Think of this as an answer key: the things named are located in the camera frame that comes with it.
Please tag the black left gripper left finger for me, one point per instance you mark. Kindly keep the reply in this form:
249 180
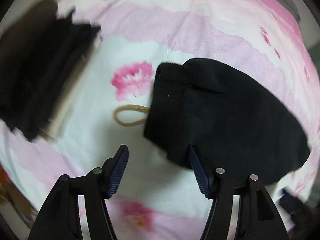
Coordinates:
72 200

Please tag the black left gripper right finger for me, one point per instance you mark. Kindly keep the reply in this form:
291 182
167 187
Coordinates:
248 198

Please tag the pink floral bed sheet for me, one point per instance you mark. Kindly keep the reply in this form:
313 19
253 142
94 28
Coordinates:
158 199

